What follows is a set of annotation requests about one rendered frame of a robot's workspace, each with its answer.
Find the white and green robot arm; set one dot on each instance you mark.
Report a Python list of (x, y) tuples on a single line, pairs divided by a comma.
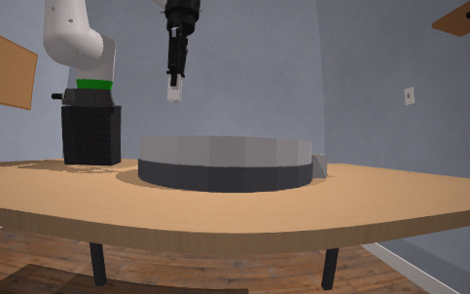
[(69, 40)]

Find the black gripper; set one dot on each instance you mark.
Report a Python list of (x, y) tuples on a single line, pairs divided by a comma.
[(185, 24)]

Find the grey round turntable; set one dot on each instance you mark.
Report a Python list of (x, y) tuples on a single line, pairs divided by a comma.
[(228, 164)]

